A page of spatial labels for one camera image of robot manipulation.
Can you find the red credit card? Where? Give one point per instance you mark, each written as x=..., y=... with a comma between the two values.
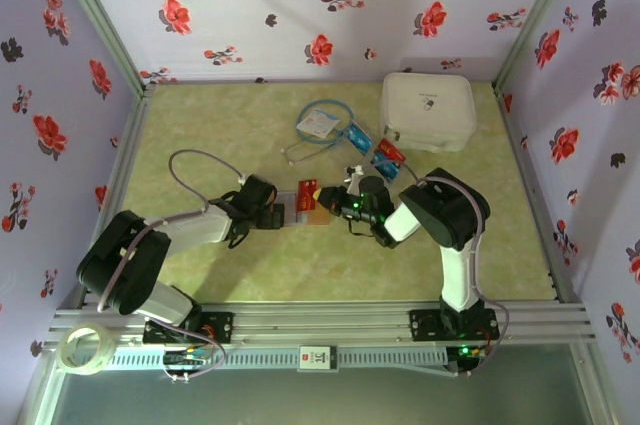
x=391, y=150
x=306, y=195

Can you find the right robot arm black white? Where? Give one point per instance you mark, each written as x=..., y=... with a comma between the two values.
x=450, y=210

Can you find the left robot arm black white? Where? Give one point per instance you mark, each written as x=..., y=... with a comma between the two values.
x=200, y=225

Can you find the blue credit card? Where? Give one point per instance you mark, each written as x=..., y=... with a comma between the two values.
x=385, y=167
x=359, y=137

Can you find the white badge card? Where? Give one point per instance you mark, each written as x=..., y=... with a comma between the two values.
x=315, y=124

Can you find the white zip case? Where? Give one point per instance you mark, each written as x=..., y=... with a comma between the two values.
x=425, y=105

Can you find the small white label tag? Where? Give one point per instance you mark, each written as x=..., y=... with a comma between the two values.
x=318, y=358

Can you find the small circuit board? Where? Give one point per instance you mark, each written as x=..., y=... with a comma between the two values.
x=470, y=352
x=187, y=359

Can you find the clear tape roll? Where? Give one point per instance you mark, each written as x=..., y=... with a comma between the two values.
x=66, y=351

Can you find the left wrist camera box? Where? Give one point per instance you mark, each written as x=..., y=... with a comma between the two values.
x=243, y=179

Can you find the aluminium frame rail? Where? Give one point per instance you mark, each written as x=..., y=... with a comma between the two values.
x=320, y=322

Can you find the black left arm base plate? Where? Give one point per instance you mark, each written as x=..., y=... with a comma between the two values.
x=222, y=327

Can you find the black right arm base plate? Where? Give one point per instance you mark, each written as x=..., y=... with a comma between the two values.
x=422, y=325

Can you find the aluminium side rail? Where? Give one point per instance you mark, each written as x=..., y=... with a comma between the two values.
x=520, y=145
x=131, y=135

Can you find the aluminium frame post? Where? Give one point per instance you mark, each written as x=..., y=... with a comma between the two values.
x=534, y=20
x=102, y=20

